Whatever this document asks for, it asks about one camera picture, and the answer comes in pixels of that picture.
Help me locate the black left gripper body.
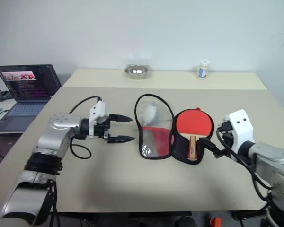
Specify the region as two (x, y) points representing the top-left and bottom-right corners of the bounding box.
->
(93, 114), (113, 143)

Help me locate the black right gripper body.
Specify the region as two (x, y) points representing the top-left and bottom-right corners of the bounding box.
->
(216, 120), (235, 150)

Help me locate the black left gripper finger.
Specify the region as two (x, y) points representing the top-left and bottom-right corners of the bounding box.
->
(107, 135), (136, 144)
(109, 114), (133, 123)

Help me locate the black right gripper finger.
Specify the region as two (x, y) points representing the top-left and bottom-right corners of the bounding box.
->
(198, 138), (226, 159)

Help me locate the white table tennis ball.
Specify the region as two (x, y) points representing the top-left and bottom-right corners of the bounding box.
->
(141, 101), (159, 125)

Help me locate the red table tennis paddle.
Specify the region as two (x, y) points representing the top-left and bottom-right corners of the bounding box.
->
(174, 109), (213, 162)

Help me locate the black clear paddle case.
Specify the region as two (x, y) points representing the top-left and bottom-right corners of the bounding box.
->
(134, 93), (215, 166)

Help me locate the stainless steel bowl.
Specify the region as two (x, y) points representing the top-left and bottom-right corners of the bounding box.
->
(124, 63), (150, 80)

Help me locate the small white plastic bottle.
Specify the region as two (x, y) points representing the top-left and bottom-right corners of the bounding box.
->
(198, 59), (211, 80)

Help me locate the orange plastic object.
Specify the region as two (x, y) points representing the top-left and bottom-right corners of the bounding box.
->
(209, 217), (222, 227)

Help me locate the open laptop computer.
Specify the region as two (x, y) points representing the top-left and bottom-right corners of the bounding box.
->
(0, 64), (62, 132)

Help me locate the black handheld controller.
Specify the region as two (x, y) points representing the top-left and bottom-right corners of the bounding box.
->
(0, 89), (14, 103)

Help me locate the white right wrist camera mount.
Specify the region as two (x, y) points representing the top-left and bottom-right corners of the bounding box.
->
(224, 109), (255, 152)

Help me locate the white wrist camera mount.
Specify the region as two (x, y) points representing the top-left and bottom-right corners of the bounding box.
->
(224, 109), (255, 152)
(89, 100), (109, 138)

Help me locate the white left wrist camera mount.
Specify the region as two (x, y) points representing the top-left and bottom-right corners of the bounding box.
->
(89, 100), (109, 138)

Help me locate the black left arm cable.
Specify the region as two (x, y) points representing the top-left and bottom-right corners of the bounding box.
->
(69, 95), (103, 160)

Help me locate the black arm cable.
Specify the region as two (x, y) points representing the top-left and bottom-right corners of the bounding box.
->
(216, 129), (274, 208)
(69, 95), (103, 160)

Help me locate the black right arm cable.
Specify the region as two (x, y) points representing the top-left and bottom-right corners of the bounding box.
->
(216, 129), (274, 208)

